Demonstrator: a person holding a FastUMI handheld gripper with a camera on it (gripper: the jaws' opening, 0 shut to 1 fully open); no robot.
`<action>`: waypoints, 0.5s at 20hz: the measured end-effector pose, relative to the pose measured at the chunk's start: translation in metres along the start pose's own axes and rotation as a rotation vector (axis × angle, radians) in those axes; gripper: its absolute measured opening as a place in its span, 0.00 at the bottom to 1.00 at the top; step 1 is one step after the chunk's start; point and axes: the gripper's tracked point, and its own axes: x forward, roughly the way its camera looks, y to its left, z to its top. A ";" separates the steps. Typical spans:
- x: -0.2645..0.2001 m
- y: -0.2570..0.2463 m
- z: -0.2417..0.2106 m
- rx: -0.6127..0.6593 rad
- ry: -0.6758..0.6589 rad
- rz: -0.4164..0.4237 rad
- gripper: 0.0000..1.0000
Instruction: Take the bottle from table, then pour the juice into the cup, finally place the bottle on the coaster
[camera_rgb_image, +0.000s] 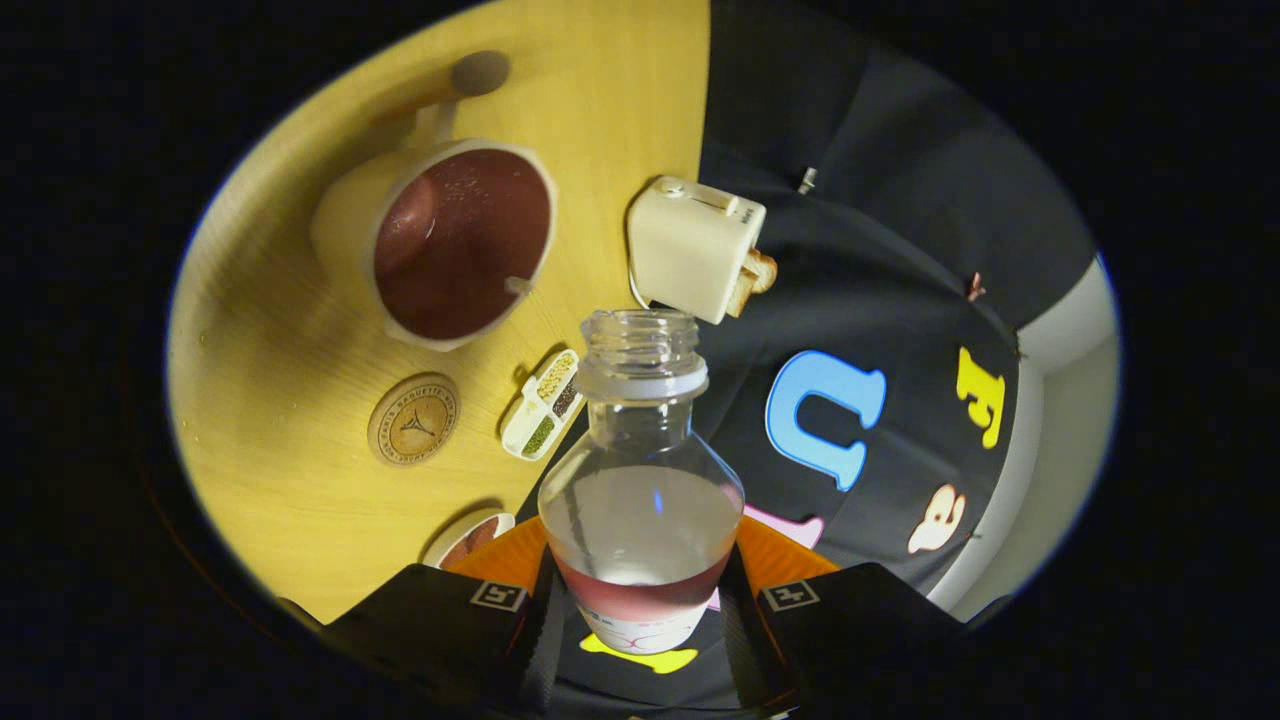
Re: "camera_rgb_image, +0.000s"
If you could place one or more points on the white round plate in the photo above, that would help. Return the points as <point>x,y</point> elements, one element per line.
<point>505,520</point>

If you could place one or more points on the clear juice bottle pink label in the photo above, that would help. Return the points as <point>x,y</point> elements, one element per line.
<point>640,520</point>

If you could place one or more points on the wooden table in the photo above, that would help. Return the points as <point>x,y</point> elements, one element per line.
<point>600,100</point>

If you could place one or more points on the small white tag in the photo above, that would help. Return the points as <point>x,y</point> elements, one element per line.
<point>807,180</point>

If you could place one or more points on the small red clip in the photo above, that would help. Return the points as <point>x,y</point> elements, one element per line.
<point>975,287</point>

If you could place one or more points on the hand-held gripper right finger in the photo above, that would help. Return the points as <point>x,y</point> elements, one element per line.
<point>740,640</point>

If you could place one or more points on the white toaster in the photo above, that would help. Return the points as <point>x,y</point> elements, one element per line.
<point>690,250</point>

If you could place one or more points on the black backdrop cloth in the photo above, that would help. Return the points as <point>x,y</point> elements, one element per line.
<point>900,200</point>

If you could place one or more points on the white divided seed dish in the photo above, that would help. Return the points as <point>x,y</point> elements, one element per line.
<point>540,410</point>

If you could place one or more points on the toast slice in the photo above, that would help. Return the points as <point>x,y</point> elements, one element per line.
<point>764,272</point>
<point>741,295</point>

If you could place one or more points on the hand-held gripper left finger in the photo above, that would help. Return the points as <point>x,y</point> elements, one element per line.
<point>535,650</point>

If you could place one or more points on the brown meat piece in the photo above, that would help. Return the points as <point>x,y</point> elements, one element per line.
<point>470,542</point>

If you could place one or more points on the round wooden coaster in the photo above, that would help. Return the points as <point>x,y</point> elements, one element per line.
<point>413,420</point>

